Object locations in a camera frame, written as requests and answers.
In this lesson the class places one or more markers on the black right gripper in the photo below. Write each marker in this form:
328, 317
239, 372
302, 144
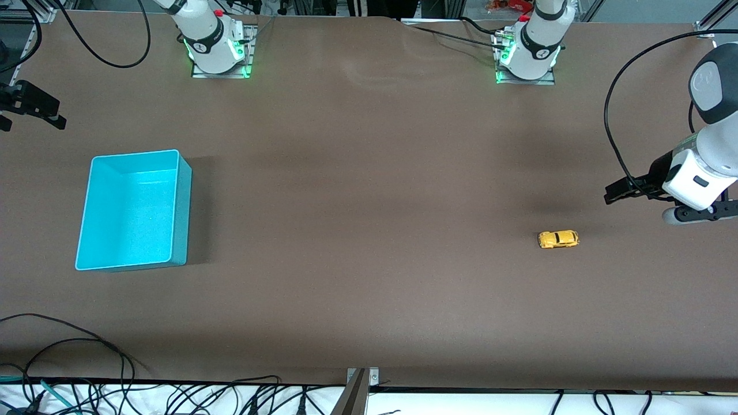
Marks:
23, 98

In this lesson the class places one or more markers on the aluminium frame profile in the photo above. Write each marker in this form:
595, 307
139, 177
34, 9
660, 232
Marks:
40, 12
715, 20

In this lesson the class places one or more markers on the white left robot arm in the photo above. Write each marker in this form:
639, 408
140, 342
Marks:
715, 86

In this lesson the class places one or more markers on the turquoise plastic bin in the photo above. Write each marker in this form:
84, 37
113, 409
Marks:
130, 213

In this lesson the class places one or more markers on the yellow beetle toy car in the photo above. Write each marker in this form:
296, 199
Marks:
558, 238

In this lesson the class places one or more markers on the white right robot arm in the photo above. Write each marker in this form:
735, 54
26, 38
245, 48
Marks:
204, 34

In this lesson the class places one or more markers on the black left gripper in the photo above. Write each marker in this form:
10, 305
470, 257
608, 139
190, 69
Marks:
655, 175

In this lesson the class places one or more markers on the black power plug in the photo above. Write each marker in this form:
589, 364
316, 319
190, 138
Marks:
252, 406
301, 403

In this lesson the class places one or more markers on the brown table cover mat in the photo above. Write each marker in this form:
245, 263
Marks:
369, 259

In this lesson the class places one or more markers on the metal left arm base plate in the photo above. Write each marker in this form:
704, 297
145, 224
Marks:
527, 82

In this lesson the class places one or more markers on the orange red package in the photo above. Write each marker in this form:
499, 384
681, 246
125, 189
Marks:
510, 5

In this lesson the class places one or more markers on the grey metal bar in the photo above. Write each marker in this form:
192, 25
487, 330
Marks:
351, 400

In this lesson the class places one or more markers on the silver metal bracket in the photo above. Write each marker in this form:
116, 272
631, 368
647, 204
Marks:
373, 377

